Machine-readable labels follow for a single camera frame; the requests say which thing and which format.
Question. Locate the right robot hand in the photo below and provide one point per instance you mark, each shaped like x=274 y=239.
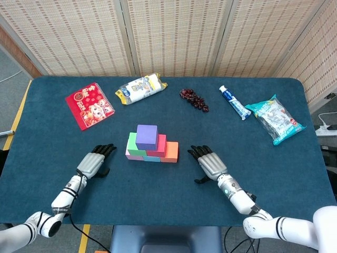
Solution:
x=212 y=163

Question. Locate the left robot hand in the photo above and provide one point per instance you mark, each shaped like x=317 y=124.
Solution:
x=90 y=163

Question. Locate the orange foam cube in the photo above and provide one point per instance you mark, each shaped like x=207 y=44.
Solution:
x=171 y=153

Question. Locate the pink foam cube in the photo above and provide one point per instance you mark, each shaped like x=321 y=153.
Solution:
x=133 y=156

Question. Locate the green foam cube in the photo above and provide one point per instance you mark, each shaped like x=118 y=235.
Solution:
x=133 y=145

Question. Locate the red foam cube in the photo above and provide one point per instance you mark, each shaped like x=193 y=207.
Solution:
x=160 y=147

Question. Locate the light blue foam cube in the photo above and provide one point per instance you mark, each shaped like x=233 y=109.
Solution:
x=152 y=159

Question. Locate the purple foam cube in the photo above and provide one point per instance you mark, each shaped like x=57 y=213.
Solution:
x=146 y=137

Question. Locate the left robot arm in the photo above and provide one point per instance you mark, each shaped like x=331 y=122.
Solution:
x=52 y=208

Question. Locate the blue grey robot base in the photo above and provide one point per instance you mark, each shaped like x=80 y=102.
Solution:
x=166 y=237

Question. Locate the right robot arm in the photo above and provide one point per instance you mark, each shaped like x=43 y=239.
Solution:
x=263 y=216

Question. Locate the red spiral calendar booklet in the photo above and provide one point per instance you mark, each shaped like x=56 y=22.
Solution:
x=89 y=106

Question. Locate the white blue toothpaste tube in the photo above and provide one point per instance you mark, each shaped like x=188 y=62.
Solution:
x=235 y=104

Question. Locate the dark red grape bunch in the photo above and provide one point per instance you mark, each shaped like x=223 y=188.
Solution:
x=194 y=100

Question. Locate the blue felt table cover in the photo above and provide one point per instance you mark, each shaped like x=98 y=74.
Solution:
x=158 y=205

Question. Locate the teal snack bag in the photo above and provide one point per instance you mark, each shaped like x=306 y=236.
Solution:
x=276 y=120

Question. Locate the white tissue pack yellow ends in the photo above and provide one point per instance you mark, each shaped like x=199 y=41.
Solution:
x=140 y=89

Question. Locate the grey metal bar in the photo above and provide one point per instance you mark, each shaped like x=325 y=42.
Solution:
x=6 y=134

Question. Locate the black equipment box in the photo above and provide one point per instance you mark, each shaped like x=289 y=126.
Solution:
x=330 y=158

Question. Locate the white power strip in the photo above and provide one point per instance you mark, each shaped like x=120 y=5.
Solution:
x=326 y=131

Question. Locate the bamboo folding screen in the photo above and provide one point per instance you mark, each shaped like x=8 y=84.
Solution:
x=171 y=37

